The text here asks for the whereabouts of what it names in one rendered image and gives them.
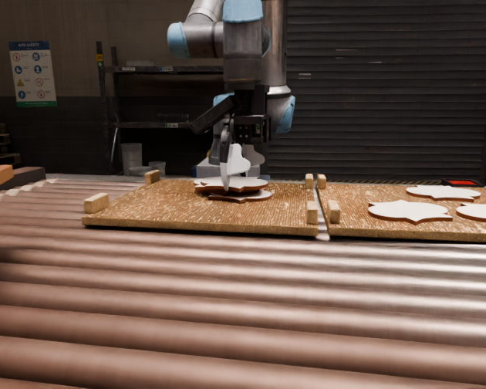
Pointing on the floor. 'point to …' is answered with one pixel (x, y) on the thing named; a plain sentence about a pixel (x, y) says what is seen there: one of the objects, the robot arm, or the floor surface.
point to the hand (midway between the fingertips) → (233, 181)
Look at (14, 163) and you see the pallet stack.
